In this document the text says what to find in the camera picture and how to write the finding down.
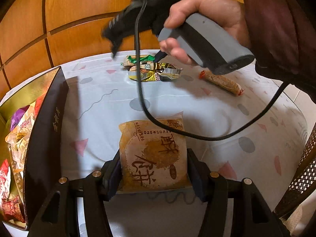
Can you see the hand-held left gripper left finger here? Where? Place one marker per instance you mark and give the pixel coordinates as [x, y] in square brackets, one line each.
[114, 177]

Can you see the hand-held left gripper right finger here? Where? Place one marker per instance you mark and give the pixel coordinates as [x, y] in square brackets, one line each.
[197, 182]

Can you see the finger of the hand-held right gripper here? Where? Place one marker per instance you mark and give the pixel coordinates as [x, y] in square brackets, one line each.
[114, 48]
[159, 55]

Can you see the orange biscuit packet green ends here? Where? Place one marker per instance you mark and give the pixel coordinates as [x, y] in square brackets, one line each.
[132, 60]

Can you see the beige coffee sachet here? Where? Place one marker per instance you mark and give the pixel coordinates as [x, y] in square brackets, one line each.
[148, 76]

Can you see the brown snack stick red ends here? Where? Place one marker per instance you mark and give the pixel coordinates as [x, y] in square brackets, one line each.
[222, 82]

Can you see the brown pastry packet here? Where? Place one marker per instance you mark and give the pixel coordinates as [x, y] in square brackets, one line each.
[153, 158]

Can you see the black box with gold lining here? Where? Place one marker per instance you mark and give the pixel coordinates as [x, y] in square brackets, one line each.
[47, 128]

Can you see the white orange snack packet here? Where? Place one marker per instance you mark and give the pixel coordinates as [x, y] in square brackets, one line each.
[21, 135]

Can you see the small red snack packet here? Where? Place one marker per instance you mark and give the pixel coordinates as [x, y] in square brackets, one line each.
[4, 175]

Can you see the purple snack packet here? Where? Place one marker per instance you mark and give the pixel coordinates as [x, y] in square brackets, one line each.
[17, 118]

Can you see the person's right forearm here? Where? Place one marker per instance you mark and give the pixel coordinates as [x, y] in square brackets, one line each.
[279, 29]

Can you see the person's right hand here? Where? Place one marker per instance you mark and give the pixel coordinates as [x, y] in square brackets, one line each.
[217, 9]

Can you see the wooden panelled door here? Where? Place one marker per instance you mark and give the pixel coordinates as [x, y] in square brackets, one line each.
[74, 17]

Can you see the woven cane chair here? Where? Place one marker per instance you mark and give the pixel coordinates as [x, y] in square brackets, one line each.
[303, 167]

